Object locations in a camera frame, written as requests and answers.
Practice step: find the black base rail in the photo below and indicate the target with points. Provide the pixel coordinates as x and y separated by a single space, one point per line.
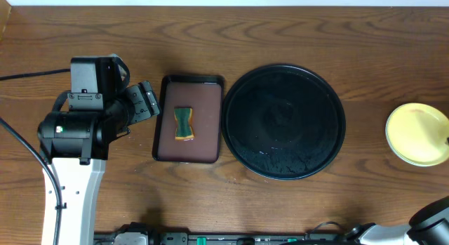
140 233

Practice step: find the green orange sponge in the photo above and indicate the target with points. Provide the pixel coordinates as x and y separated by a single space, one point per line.
183 119

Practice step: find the rectangular brown tray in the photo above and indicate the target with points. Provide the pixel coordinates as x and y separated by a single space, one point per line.
203 96

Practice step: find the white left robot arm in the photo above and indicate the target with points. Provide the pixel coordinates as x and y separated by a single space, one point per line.
75 146

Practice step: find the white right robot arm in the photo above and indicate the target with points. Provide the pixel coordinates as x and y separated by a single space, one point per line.
429 226

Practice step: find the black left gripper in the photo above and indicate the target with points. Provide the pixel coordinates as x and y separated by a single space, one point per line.
144 102

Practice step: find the yellow plate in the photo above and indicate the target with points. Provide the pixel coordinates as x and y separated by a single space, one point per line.
417 116

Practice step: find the light blue plate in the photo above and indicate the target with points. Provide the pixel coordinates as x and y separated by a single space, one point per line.
417 147

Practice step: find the round black tray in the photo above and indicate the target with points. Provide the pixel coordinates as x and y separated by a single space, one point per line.
283 122

